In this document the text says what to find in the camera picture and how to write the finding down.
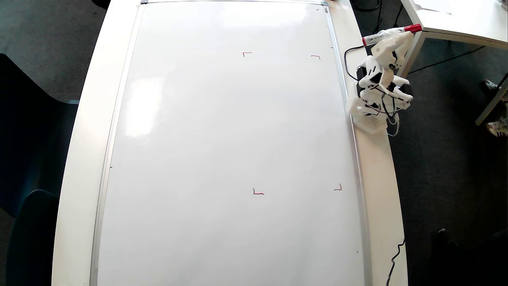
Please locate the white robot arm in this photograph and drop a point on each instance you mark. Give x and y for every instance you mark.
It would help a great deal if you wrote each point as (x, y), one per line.
(373, 73)

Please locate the white paper sheet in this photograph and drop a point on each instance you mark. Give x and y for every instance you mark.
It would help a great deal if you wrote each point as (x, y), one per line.
(432, 6)

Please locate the white side table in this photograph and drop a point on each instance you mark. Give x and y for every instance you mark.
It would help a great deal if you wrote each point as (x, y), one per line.
(468, 20)

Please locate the white whiteboard with aluminium frame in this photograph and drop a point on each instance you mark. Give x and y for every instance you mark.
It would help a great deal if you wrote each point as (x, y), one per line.
(198, 159)

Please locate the dark navy chair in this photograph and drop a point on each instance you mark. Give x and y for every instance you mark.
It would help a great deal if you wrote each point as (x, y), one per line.
(31, 139)

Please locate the red whiteboard marker pen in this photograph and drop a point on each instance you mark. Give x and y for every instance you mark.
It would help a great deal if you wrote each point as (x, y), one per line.
(412, 28)

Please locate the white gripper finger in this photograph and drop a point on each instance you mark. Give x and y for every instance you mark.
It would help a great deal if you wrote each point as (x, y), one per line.
(384, 49)
(379, 39)

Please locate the white sneaker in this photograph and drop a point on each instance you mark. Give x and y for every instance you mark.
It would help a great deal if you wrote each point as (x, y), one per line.
(498, 129)
(491, 84)

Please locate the black round object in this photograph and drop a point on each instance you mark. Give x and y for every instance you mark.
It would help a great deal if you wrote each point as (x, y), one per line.
(101, 3)

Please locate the dark teal chair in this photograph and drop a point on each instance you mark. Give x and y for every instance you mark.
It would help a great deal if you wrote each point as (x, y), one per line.
(31, 246)

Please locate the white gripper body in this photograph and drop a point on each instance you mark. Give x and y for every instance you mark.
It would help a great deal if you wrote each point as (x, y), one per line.
(388, 44)

